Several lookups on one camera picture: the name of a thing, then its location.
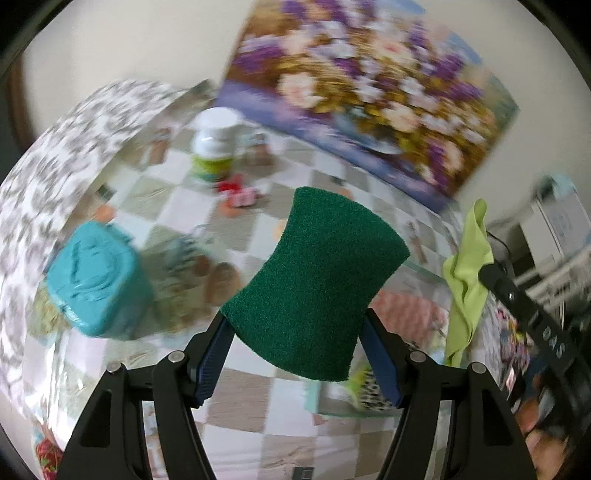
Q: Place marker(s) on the small red pink toy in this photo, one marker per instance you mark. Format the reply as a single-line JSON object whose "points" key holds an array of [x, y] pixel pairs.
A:
{"points": [[238, 194]]}

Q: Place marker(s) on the white pill bottle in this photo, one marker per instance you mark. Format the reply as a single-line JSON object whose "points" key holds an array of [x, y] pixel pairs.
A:
{"points": [[214, 143]]}

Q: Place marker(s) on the green tissue packet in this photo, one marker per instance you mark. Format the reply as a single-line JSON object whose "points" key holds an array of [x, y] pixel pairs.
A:
{"points": [[362, 378]]}

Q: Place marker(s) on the flower painting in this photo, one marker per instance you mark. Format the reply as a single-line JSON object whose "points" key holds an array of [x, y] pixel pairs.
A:
{"points": [[369, 92]]}

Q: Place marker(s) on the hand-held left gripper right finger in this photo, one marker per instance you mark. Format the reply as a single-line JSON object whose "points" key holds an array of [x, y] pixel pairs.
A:
{"points": [[381, 364]]}

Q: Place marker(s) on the dark cabinet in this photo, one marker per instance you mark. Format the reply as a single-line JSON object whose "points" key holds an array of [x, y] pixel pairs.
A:
{"points": [[14, 92]]}

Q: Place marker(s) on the pink white knitted cloth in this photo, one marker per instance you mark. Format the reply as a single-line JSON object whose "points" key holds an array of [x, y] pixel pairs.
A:
{"points": [[411, 318]]}

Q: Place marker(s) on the grey floral blanket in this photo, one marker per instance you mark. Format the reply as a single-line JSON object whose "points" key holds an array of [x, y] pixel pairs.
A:
{"points": [[60, 175]]}

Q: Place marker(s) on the teal plastic box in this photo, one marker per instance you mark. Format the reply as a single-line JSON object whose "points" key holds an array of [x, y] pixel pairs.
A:
{"points": [[99, 281]]}

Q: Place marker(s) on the light green cloth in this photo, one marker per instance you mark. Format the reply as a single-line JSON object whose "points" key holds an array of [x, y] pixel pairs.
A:
{"points": [[466, 286]]}

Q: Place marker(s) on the red floral cloth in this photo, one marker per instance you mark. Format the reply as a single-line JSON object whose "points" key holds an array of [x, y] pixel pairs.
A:
{"points": [[46, 454]]}

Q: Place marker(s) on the white cardboard box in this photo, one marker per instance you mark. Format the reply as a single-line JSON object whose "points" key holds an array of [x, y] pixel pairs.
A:
{"points": [[558, 221]]}

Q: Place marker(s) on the green scouring pad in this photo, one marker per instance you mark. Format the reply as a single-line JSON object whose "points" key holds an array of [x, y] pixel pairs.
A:
{"points": [[318, 286]]}

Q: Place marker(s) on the white tray with teal rim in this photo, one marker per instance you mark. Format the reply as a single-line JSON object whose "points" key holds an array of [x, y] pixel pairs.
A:
{"points": [[334, 401]]}

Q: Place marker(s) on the leopard print scrunchie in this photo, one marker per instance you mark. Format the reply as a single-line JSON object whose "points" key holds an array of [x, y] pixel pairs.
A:
{"points": [[376, 401]]}

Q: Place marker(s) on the checkered printed tablecloth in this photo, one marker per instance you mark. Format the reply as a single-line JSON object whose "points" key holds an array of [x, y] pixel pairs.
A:
{"points": [[258, 415]]}

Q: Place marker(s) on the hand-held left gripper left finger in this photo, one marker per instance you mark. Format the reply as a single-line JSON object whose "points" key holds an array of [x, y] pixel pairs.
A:
{"points": [[212, 364]]}

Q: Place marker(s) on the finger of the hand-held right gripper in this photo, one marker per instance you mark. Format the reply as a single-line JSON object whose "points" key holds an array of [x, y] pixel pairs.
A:
{"points": [[521, 304]]}

